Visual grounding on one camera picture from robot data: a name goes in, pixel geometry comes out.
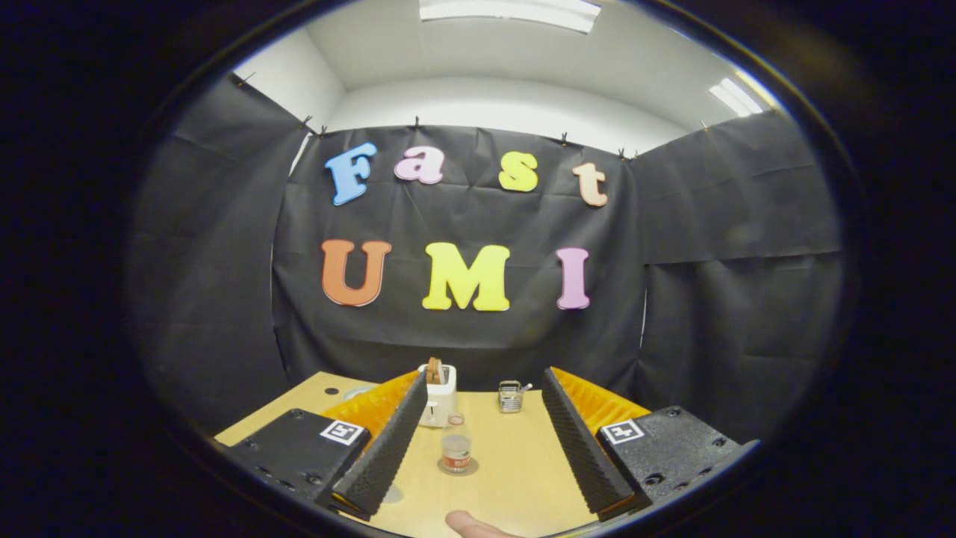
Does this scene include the black backdrop cloth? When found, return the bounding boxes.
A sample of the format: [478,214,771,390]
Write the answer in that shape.
[127,73,845,443]

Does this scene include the long ceiling light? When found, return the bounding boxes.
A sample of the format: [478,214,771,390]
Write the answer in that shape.
[418,0,603,35]

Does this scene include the wooden table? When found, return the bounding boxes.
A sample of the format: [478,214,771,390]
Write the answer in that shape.
[215,371,652,538]

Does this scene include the metal wire basket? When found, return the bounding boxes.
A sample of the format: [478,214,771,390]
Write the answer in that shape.
[498,380,534,415]

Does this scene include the white toaster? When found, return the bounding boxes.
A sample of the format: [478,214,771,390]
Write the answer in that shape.
[418,364,458,429]

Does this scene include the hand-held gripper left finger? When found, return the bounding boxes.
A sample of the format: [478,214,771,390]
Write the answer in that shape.
[217,369,429,521]

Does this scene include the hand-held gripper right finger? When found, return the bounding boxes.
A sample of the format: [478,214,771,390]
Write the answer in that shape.
[541,366,761,522]

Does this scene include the small ceiling light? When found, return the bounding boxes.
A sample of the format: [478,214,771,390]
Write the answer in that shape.
[707,77,765,119]

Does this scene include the clear plastic juice bottle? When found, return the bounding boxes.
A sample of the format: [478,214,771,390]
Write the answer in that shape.
[441,413,474,473]

